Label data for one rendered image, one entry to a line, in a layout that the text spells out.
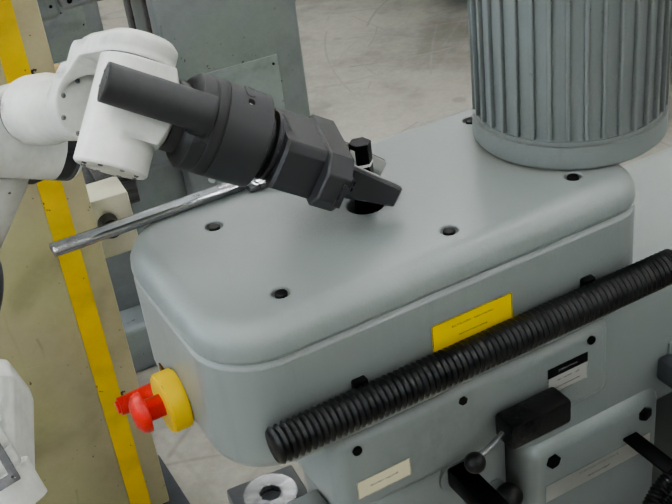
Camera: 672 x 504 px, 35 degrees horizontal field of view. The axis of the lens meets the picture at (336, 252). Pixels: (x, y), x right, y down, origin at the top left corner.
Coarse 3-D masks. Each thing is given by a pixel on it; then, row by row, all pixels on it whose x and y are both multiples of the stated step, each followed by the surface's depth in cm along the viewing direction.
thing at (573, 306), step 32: (608, 288) 102; (640, 288) 103; (512, 320) 99; (544, 320) 99; (576, 320) 100; (448, 352) 96; (480, 352) 96; (512, 352) 98; (352, 384) 94; (384, 384) 93; (416, 384) 94; (448, 384) 96; (320, 416) 90; (352, 416) 91; (384, 416) 94; (288, 448) 89
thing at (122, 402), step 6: (150, 384) 112; (138, 390) 112; (144, 390) 112; (150, 390) 112; (120, 396) 112; (126, 396) 111; (144, 396) 112; (150, 396) 112; (114, 402) 111; (120, 402) 111; (126, 402) 111; (120, 408) 111; (126, 408) 111
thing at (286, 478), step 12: (288, 468) 181; (252, 480) 180; (264, 480) 177; (276, 480) 177; (288, 480) 177; (300, 480) 178; (228, 492) 178; (240, 492) 177; (252, 492) 175; (264, 492) 177; (276, 492) 176; (288, 492) 174; (300, 492) 176
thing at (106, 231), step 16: (208, 192) 108; (224, 192) 108; (160, 208) 106; (176, 208) 106; (192, 208) 106; (112, 224) 104; (128, 224) 104; (144, 224) 104; (64, 240) 103; (80, 240) 102; (96, 240) 103
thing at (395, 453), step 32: (544, 352) 108; (576, 352) 110; (480, 384) 105; (512, 384) 107; (544, 384) 109; (576, 384) 112; (416, 416) 102; (448, 416) 104; (480, 416) 106; (352, 448) 99; (384, 448) 102; (416, 448) 104; (448, 448) 106; (480, 448) 109; (320, 480) 105; (352, 480) 101; (384, 480) 103; (416, 480) 106
